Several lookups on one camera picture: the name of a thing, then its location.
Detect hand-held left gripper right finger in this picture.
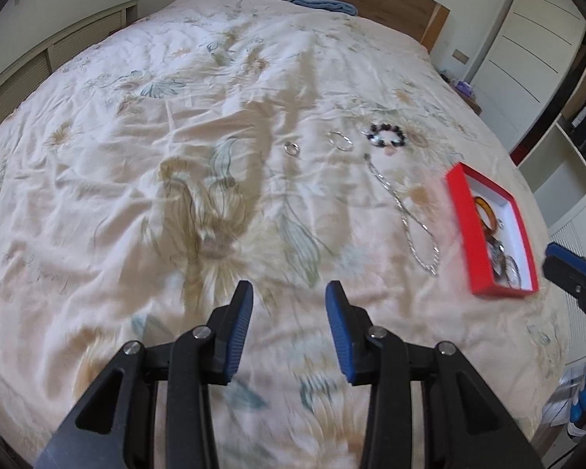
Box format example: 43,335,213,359
325,281,545,469

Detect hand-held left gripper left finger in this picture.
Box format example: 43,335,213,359
34,281,255,469

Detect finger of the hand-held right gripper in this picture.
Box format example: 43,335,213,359
547,243,586,277
542,256,580,295

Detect thin silver bangle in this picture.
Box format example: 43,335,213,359
498,254,523,286

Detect dark green bangle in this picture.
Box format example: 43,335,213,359
486,234,511,274

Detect amber bangle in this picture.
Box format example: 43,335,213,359
473,195,500,230

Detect red cardboard box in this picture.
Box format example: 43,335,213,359
444,161,539,300

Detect white open closet shelves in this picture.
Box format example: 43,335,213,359
513,24,586,235

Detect wooden nightstand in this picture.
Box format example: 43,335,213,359
439,71,483,115

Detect white wardrobe doors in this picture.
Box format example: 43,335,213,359
469,0,586,152

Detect silver chain necklace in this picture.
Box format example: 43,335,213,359
363,153,441,277

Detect black beaded bracelet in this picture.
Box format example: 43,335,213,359
366,124,407,154

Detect low louvred wall cabinets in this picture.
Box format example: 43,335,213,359
0,0,141,128

